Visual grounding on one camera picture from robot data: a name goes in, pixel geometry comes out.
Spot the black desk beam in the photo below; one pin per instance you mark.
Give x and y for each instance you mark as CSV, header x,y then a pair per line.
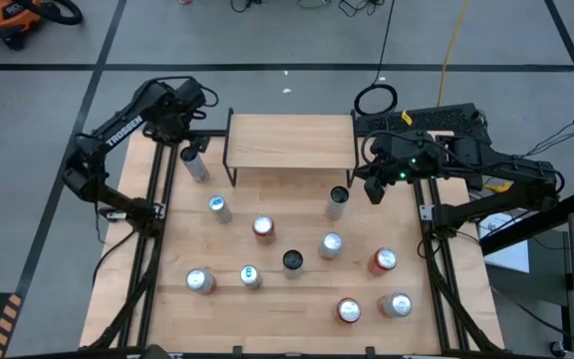
x,y
531,227

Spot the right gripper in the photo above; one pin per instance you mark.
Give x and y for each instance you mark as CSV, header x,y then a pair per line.
x,y
401,157

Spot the wooden shelf black metal legs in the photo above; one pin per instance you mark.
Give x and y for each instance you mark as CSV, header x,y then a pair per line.
x,y
292,142

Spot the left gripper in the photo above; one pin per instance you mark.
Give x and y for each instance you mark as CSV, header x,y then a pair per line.
x,y
182,112

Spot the black caster wheel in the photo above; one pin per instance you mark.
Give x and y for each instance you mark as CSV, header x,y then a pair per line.
x,y
557,347

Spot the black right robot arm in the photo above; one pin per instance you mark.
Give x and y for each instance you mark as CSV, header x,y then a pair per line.
x,y
516,174

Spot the red-orange Fanta can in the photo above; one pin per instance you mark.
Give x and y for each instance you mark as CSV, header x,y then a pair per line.
x,y
384,259
263,227

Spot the yellow tag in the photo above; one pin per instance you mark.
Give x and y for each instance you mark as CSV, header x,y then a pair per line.
x,y
406,117

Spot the silver corner bracket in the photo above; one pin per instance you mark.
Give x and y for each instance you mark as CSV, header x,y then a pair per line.
x,y
159,209
425,212

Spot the black aluminium table frame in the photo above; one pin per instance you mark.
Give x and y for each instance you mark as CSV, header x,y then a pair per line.
x,y
158,172

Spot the tall silver can black lid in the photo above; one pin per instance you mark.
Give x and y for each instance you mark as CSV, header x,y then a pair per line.
x,y
196,167
337,204
292,261

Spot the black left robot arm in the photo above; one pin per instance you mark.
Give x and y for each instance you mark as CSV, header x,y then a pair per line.
x,y
122,132

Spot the slim silver can blue tab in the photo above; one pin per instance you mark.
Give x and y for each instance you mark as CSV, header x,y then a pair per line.
x,y
219,209

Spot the black perforated computer case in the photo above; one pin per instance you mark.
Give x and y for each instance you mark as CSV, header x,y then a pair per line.
x,y
436,119

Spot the blue silver Red Bull can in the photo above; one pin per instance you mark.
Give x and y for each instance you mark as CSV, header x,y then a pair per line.
x,y
249,275

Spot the white paper sheet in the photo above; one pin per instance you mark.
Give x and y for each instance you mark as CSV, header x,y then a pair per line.
x,y
511,254

